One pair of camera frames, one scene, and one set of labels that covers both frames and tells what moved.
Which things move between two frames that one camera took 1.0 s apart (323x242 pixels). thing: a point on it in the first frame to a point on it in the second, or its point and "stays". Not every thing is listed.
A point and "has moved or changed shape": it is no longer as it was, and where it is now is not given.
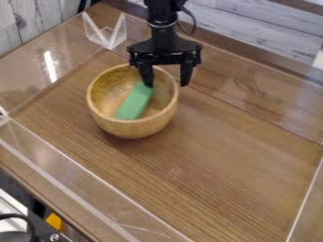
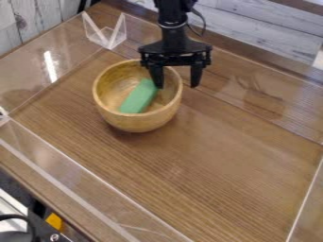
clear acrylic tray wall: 99,209 stays
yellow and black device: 50,227 stays
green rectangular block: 135,105 has moved or changed shape
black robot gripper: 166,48 to 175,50
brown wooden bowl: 109,92 has moved or changed shape
